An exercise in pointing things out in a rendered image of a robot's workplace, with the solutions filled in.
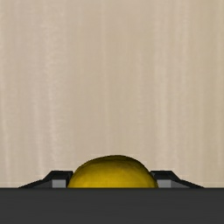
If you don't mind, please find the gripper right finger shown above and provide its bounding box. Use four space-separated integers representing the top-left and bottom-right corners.
150 170 205 189

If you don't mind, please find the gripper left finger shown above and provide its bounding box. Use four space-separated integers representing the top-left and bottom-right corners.
18 170 74 189

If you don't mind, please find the yellow lemon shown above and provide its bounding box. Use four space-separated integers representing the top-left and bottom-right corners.
66 154 159 189

